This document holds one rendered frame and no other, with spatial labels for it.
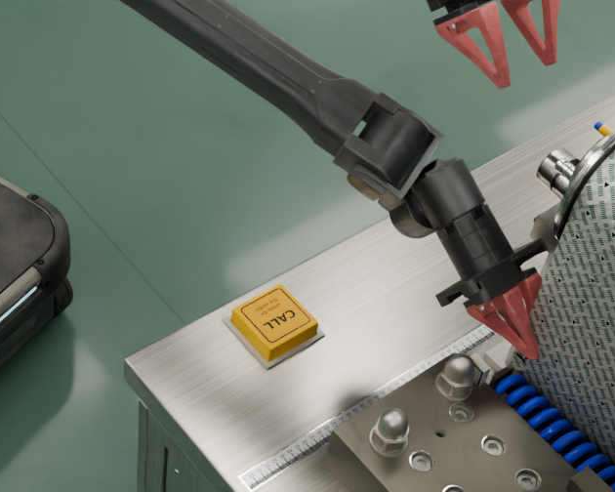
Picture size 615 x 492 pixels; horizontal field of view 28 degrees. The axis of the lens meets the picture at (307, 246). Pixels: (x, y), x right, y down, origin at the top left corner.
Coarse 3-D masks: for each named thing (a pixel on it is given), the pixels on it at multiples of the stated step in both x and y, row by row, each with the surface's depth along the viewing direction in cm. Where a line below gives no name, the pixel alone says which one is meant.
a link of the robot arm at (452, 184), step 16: (432, 176) 115; (448, 176) 115; (464, 176) 116; (416, 192) 117; (432, 192) 116; (448, 192) 115; (464, 192) 115; (480, 192) 117; (432, 208) 116; (448, 208) 115; (464, 208) 115; (432, 224) 117; (448, 224) 116
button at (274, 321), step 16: (272, 288) 138; (256, 304) 136; (272, 304) 136; (288, 304) 136; (240, 320) 134; (256, 320) 134; (272, 320) 134; (288, 320) 135; (304, 320) 135; (256, 336) 133; (272, 336) 133; (288, 336) 133; (304, 336) 135; (272, 352) 132
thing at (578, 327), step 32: (544, 288) 112; (576, 288) 109; (544, 320) 114; (576, 320) 110; (608, 320) 107; (544, 352) 116; (576, 352) 112; (608, 352) 109; (544, 384) 118; (576, 384) 114; (608, 384) 111; (576, 416) 116; (608, 416) 112; (608, 448) 114
